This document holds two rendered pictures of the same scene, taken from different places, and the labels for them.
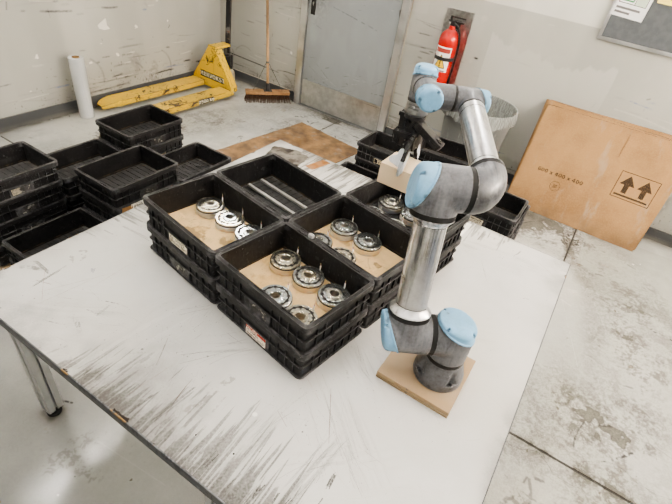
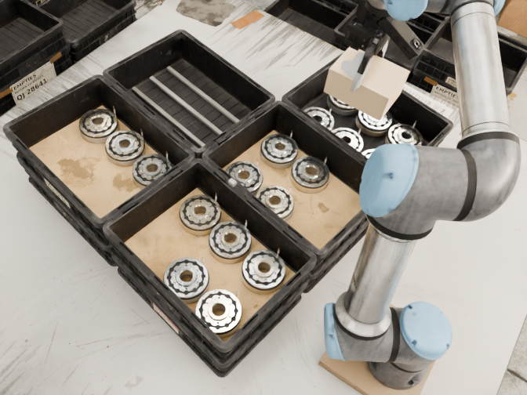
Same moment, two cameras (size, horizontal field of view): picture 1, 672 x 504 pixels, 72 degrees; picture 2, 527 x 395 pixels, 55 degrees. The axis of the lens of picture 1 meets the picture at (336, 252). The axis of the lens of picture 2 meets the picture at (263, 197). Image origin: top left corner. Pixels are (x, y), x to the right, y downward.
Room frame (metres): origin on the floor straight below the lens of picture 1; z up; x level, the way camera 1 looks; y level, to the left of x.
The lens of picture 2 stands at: (0.51, 0.01, 1.93)
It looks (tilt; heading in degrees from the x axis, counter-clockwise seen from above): 55 degrees down; 0
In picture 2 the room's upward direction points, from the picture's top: 9 degrees clockwise
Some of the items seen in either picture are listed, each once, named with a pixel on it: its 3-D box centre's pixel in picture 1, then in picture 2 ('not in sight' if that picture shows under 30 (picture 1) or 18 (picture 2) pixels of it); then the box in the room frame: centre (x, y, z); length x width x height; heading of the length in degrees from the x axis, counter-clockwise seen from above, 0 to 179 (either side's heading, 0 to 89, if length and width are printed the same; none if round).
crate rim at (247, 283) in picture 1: (294, 271); (209, 244); (1.05, 0.11, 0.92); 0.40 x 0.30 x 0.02; 54
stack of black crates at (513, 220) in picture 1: (475, 229); (456, 90); (2.34, -0.79, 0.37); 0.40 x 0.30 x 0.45; 63
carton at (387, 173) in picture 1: (406, 174); (365, 81); (1.48, -0.20, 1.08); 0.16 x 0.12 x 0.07; 63
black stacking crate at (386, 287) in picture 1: (355, 246); (293, 184); (1.30, -0.06, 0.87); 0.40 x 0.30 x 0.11; 54
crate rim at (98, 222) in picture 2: (213, 211); (99, 144); (1.29, 0.44, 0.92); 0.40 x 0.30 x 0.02; 54
